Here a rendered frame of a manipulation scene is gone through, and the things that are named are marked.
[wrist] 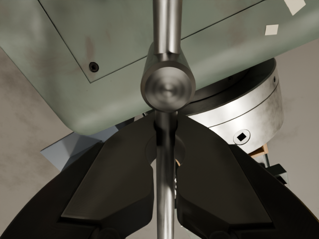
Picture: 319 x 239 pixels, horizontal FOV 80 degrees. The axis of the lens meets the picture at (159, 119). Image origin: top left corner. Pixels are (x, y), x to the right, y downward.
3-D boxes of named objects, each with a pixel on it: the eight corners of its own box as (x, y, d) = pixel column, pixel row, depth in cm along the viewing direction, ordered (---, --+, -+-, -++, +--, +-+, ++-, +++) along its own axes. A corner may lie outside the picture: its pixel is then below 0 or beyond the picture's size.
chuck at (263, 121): (145, 100, 63) (155, 154, 35) (233, 58, 61) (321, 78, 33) (155, 122, 67) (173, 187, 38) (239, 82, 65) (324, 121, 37)
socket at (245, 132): (232, 140, 39) (239, 147, 37) (223, 130, 38) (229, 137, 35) (245, 129, 39) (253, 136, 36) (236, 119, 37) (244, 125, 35)
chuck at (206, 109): (139, 90, 62) (146, 140, 33) (230, 47, 60) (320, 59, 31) (144, 100, 63) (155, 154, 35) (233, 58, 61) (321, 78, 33)
